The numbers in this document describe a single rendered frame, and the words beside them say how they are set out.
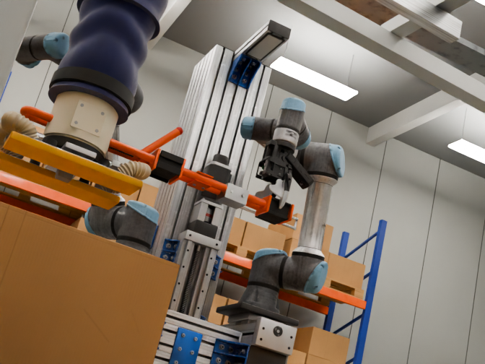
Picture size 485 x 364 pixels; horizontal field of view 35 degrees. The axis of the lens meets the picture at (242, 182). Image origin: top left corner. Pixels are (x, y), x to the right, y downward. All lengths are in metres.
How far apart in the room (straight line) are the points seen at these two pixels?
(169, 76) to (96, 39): 9.69
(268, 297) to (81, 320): 1.03
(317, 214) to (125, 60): 0.99
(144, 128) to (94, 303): 9.60
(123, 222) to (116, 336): 0.82
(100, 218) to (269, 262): 0.60
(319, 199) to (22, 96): 8.63
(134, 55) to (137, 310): 0.69
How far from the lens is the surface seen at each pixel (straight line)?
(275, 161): 2.27
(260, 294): 2.71
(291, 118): 2.34
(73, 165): 1.95
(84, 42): 2.12
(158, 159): 2.11
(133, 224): 2.59
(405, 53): 5.03
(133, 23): 2.15
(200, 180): 2.16
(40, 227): 1.83
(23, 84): 11.17
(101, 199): 2.15
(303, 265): 2.71
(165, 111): 11.57
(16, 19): 0.94
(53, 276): 1.82
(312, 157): 2.79
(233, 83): 3.07
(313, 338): 10.43
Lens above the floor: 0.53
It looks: 20 degrees up
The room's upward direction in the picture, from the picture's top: 14 degrees clockwise
